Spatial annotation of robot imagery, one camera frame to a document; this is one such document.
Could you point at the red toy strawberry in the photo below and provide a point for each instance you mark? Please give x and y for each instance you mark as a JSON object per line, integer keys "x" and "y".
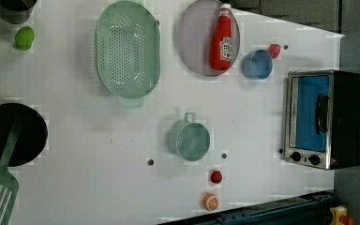
{"x": 274, "y": 50}

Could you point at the green oval colander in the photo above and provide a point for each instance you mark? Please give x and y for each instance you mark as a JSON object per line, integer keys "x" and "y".
{"x": 127, "y": 42}

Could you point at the green slotted spatula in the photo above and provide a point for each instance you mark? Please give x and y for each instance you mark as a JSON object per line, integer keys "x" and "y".
{"x": 9, "y": 185}

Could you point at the green mug with handle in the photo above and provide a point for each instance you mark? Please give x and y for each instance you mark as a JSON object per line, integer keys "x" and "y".
{"x": 189, "y": 139}

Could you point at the blue metal frame rail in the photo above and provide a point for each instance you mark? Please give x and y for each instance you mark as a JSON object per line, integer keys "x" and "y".
{"x": 309, "y": 209}

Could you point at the grey round plate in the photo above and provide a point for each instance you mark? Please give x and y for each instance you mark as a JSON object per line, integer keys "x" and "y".
{"x": 195, "y": 32}

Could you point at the small red toy tomato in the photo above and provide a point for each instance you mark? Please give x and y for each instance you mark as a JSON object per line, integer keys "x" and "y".
{"x": 216, "y": 177}

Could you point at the yellow orange toy object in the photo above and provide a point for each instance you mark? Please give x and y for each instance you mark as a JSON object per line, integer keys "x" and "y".
{"x": 340, "y": 216}

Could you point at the silver black toaster oven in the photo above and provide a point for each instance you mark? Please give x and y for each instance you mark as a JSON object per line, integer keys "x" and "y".
{"x": 322, "y": 126}

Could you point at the green toy lime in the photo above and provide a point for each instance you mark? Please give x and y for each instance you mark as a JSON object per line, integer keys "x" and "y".
{"x": 24, "y": 38}

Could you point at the orange slice toy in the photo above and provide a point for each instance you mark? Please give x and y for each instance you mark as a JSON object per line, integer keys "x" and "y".
{"x": 210, "y": 202}

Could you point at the red ketchup bottle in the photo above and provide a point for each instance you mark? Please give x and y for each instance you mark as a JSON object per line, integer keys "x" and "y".
{"x": 221, "y": 48}

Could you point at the black round pan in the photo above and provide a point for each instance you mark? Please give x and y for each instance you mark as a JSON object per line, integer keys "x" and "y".
{"x": 32, "y": 138}

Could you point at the blue cup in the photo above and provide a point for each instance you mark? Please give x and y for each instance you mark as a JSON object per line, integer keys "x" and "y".
{"x": 257, "y": 65}

